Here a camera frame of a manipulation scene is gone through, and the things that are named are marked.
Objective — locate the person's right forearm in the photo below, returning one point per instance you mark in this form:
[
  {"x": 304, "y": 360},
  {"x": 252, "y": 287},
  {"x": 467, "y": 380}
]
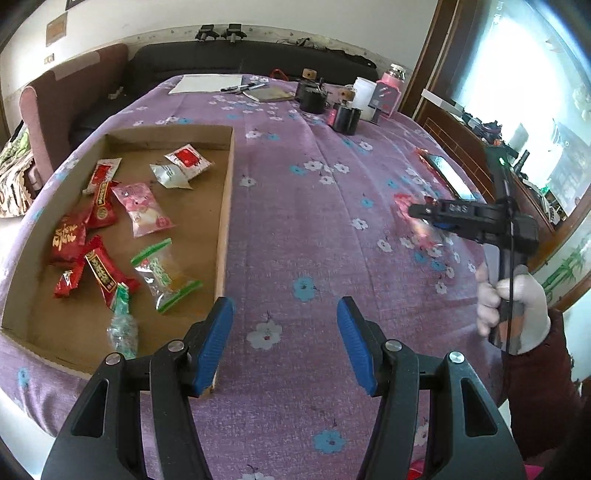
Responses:
[{"x": 540, "y": 397}]

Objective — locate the bright window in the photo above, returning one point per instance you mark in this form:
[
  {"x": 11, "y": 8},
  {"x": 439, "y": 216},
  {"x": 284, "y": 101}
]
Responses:
[{"x": 545, "y": 92}]

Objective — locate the pink cloth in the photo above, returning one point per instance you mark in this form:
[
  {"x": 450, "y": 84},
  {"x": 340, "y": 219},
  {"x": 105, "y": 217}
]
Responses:
[{"x": 533, "y": 471}]

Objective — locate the black clamp device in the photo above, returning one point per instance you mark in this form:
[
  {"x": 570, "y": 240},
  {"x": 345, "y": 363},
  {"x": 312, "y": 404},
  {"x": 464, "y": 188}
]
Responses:
[
  {"x": 207, "y": 33},
  {"x": 234, "y": 32}
]

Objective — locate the white paper sheet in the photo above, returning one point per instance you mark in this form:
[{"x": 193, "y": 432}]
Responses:
[{"x": 205, "y": 84}]

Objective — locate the pink armchair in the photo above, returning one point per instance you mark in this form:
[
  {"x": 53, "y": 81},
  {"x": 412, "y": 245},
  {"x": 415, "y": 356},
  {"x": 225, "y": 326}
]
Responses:
[{"x": 69, "y": 92}]

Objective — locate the framed painting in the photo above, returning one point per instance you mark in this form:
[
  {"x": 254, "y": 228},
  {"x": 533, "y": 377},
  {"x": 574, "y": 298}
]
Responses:
[{"x": 74, "y": 3}]

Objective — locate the wooden cabinet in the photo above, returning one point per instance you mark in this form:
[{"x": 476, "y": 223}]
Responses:
[{"x": 461, "y": 147}]

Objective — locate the long red gold-label snack packet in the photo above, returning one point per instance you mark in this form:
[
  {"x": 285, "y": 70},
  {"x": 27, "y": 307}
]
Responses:
[{"x": 105, "y": 272}]

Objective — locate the black smartphone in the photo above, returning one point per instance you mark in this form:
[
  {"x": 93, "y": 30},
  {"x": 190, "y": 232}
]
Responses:
[{"x": 450, "y": 175}]

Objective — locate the clear silver snack packet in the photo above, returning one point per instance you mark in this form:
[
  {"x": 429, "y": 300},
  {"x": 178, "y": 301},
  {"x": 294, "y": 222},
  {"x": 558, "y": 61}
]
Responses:
[{"x": 171, "y": 175}]

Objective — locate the dark red gold-print snack packet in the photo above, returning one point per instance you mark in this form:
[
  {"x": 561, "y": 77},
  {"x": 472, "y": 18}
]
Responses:
[{"x": 67, "y": 240}]

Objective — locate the shallow cardboard box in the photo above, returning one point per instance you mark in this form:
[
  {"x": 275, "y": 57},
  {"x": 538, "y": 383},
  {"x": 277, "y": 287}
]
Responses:
[{"x": 194, "y": 212}]

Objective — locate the white and red snack packet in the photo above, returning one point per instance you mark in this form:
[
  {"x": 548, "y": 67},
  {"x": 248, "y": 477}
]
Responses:
[{"x": 101, "y": 174}]

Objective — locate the long pink-red snack packet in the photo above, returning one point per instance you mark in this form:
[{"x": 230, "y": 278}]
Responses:
[{"x": 418, "y": 221}]

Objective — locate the red snack packet white edges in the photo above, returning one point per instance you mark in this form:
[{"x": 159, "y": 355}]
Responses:
[{"x": 187, "y": 158}]

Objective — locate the black marker pen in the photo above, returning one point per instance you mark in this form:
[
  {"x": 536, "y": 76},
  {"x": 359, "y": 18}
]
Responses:
[
  {"x": 233, "y": 88},
  {"x": 256, "y": 85}
]

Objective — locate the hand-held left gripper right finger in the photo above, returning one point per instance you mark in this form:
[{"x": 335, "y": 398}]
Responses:
[{"x": 355, "y": 350}]

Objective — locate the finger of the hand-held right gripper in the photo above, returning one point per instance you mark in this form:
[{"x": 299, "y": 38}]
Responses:
[
  {"x": 466, "y": 230},
  {"x": 457, "y": 210}
]

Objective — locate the wooden door frame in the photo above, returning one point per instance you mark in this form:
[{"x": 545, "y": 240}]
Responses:
[{"x": 443, "y": 41}]

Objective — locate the black and white patterned cloth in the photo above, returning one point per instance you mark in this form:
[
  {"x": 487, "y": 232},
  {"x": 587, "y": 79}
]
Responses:
[{"x": 14, "y": 175}]

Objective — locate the clear green-edged snack packet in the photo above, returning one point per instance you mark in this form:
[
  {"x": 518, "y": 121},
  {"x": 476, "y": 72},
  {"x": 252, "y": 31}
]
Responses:
[{"x": 164, "y": 273}]

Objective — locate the small red snack packet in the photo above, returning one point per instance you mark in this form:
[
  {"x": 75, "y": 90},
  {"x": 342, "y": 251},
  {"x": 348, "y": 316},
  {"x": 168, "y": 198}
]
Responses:
[{"x": 69, "y": 281}]

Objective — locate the brown wall plaque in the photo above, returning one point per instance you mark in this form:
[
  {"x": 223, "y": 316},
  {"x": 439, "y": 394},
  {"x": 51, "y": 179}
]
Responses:
[{"x": 57, "y": 28}]

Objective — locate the purple floral cloth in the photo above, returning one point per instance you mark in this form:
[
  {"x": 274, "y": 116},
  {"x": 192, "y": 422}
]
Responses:
[{"x": 300, "y": 207}]

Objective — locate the pink bottle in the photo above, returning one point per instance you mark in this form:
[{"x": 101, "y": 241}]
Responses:
[{"x": 390, "y": 92}]

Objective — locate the green candy wrapper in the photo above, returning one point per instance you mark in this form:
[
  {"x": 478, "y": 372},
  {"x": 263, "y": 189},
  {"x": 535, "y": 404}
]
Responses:
[{"x": 122, "y": 323}]

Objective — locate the pink snack packet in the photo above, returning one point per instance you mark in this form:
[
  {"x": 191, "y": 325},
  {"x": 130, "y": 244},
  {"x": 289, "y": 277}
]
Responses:
[{"x": 141, "y": 207}]

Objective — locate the white cup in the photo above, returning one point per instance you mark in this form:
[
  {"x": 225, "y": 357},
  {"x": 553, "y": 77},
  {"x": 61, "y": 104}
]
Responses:
[{"x": 365, "y": 99}]

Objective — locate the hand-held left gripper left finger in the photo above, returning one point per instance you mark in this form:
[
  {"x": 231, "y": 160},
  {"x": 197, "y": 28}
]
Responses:
[{"x": 214, "y": 350}]

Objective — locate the red snack packet round label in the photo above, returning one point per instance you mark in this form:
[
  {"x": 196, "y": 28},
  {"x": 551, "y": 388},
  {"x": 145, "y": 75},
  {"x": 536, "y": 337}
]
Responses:
[{"x": 104, "y": 205}]

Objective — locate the person's right hand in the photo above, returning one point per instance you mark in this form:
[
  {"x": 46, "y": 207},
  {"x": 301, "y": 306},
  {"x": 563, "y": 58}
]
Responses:
[{"x": 531, "y": 300}]

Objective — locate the red packet under phone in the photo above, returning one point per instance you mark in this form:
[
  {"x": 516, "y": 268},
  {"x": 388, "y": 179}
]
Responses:
[{"x": 422, "y": 154}]

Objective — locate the black sofa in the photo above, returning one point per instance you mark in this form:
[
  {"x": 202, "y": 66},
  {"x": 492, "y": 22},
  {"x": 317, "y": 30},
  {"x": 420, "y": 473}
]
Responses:
[{"x": 231, "y": 57}]

